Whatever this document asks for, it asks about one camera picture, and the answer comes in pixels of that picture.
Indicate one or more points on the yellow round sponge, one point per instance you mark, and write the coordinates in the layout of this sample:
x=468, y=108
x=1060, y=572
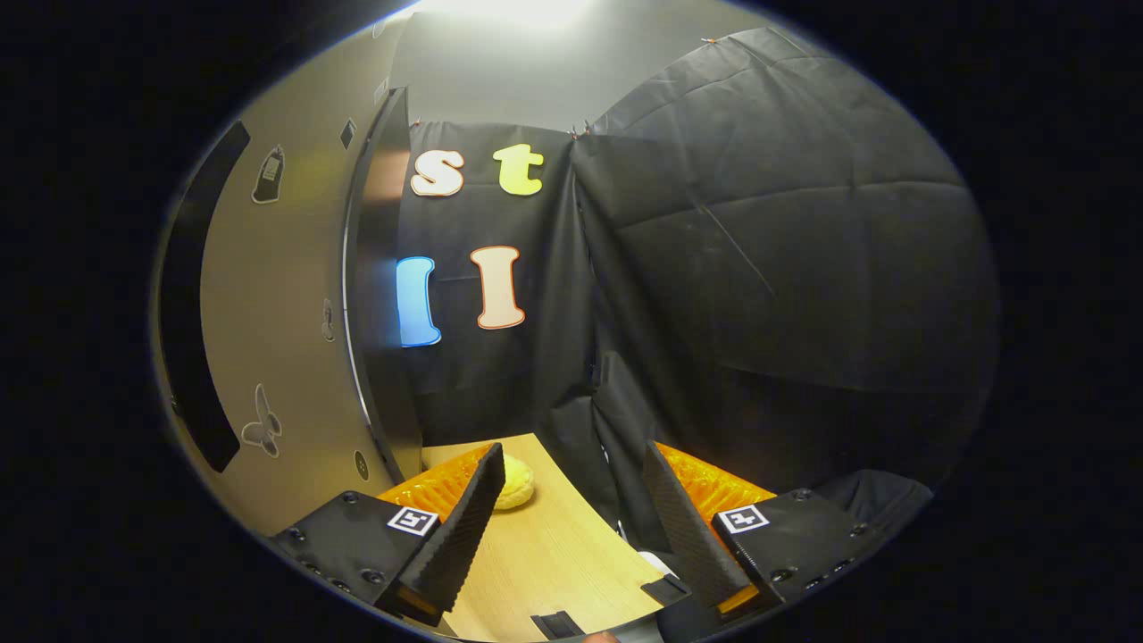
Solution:
x=518, y=487

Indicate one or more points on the grey cabinet door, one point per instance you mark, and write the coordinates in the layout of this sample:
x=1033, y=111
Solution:
x=277, y=313

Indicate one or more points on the black backdrop cloth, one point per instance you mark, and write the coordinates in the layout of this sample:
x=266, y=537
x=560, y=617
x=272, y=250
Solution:
x=759, y=268

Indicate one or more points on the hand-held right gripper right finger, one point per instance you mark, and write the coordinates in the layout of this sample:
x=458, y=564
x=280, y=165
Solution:
x=688, y=527

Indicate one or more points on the bright ceiling light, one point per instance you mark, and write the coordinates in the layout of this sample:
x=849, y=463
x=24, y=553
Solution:
x=509, y=9

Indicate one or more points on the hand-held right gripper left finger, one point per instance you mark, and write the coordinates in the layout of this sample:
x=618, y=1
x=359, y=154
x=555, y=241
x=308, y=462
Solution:
x=464, y=527

